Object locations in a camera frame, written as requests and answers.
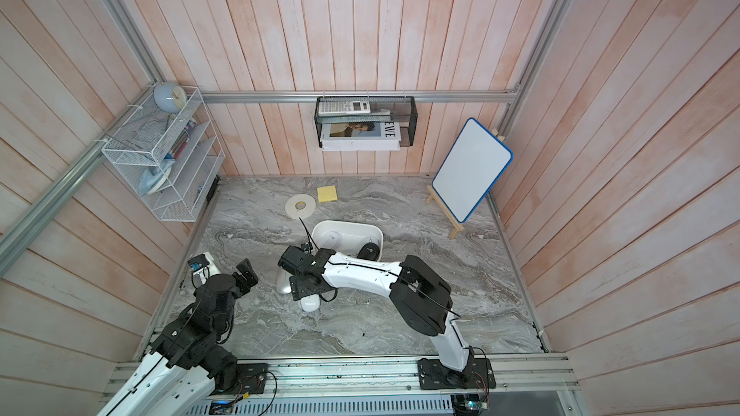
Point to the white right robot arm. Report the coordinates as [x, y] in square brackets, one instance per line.
[419, 294]

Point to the white magazine book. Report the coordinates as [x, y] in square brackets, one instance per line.
[360, 133]

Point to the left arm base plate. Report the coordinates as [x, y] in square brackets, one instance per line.
[241, 379]

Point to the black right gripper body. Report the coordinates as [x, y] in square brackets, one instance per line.
[301, 286]

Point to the silver computer mouse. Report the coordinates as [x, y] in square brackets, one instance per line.
[283, 285]

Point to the blue framed whiteboard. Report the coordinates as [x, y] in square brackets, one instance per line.
[472, 166]

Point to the white ribbed computer mouse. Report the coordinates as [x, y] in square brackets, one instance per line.
[331, 240]

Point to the white slim computer mouse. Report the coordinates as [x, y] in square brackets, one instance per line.
[310, 303]

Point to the white tape roll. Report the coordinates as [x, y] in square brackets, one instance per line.
[300, 206]

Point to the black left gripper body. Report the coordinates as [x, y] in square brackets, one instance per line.
[242, 287]

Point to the white plastic storage box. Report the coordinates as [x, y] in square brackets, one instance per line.
[354, 235]

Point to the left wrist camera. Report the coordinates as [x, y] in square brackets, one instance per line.
[203, 267]

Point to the black computer mouse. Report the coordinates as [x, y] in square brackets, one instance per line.
[370, 252]

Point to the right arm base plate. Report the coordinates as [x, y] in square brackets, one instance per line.
[477, 374]

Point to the black mesh wall basket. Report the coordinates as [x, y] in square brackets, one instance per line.
[401, 108]

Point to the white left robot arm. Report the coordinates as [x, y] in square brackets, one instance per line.
[187, 362]

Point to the yellow sticky note pad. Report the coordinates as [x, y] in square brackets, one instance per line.
[327, 194]

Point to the small wooden easel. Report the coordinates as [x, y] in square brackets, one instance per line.
[457, 227]

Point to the white calculator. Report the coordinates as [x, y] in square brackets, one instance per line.
[343, 108]

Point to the white wire wall shelf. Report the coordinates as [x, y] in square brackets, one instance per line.
[171, 161]

